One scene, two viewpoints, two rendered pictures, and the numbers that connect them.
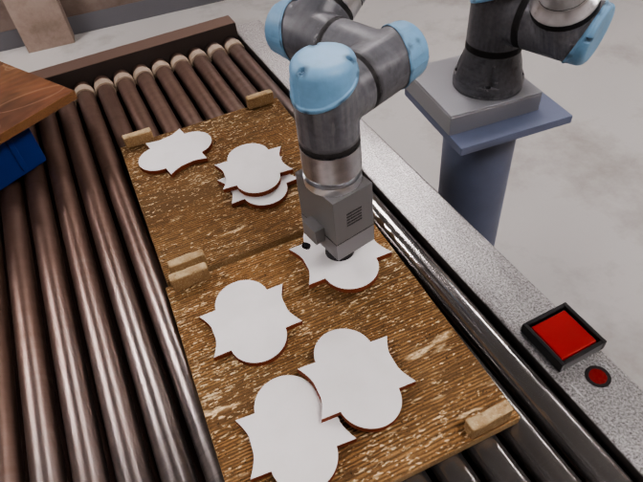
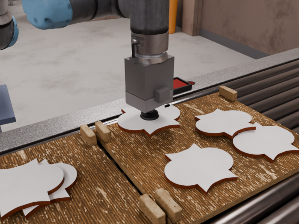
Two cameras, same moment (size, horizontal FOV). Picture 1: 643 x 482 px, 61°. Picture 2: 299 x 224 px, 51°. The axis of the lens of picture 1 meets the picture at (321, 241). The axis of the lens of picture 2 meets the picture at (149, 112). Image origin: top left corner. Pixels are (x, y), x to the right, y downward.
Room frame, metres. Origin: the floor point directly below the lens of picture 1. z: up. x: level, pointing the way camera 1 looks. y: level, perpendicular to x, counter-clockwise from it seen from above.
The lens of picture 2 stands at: (0.68, 0.58, 1.34)
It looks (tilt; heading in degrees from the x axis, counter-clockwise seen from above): 29 degrees down; 257
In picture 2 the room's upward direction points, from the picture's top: straight up
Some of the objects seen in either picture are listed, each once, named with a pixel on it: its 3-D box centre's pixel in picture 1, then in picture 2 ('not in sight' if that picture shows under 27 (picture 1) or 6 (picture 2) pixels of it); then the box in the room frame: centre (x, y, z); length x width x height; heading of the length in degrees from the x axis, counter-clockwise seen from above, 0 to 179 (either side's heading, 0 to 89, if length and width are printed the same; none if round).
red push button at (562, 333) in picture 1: (562, 336); (175, 86); (0.39, -0.31, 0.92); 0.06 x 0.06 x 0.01; 21
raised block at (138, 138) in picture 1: (138, 138); not in sight; (0.96, 0.35, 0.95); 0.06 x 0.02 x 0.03; 110
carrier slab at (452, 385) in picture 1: (321, 346); (204, 142); (0.42, 0.02, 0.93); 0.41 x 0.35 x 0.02; 19
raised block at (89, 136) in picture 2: not in sight; (87, 134); (0.68, -0.04, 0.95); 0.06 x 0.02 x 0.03; 110
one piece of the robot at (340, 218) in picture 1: (327, 206); (152, 79); (0.54, -0.01, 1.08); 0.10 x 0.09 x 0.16; 120
